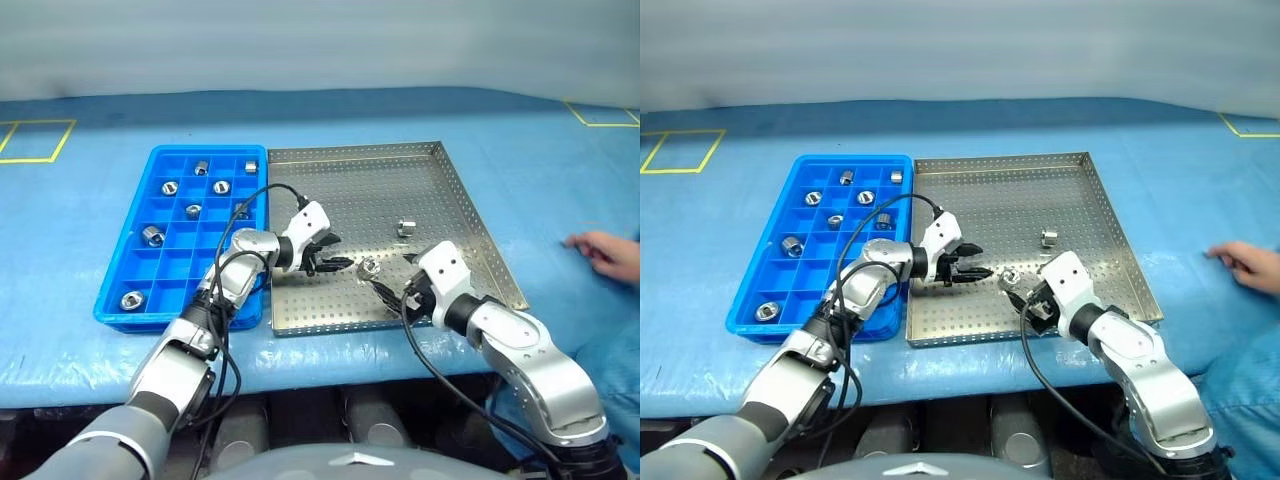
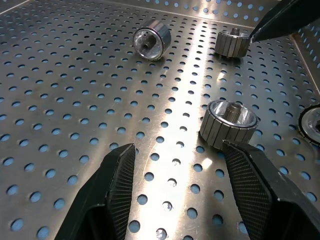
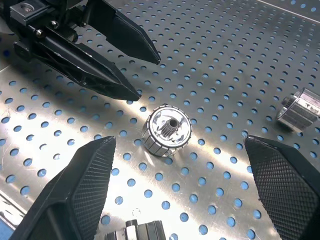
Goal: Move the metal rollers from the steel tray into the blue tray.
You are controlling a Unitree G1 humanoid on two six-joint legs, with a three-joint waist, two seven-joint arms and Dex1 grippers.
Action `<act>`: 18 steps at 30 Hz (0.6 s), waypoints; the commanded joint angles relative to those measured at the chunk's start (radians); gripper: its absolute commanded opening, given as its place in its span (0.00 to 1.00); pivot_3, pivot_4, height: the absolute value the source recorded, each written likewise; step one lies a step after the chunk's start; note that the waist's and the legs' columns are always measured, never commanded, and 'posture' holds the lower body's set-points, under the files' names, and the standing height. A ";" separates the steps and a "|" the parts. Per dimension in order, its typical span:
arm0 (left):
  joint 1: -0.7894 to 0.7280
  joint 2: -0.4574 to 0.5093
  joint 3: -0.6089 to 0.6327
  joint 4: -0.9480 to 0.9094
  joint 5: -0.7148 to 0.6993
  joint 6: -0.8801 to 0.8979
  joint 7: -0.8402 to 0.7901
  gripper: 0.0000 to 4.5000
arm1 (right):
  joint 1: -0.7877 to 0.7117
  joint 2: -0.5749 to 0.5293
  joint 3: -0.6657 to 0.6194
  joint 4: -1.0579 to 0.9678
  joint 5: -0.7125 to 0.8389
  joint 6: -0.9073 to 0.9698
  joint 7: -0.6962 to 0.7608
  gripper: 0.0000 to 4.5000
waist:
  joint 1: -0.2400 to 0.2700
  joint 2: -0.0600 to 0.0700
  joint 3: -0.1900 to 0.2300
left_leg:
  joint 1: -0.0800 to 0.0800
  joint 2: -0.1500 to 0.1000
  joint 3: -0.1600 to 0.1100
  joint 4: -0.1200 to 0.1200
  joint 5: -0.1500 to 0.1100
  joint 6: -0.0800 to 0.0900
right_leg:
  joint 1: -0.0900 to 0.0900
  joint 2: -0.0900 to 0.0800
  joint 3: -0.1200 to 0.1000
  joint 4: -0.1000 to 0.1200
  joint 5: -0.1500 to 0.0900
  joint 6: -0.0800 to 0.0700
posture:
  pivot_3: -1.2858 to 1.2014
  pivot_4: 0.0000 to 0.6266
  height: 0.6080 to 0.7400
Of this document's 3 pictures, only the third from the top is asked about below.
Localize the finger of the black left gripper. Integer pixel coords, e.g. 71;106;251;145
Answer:
83;0;162;65
13;26;141;102

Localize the silver metal roller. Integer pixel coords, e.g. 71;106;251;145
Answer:
275;87;320;132
104;218;168;240
140;103;193;159

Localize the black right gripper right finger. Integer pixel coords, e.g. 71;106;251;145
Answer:
243;134;320;240

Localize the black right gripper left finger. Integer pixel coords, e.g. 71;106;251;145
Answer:
14;135;117;240

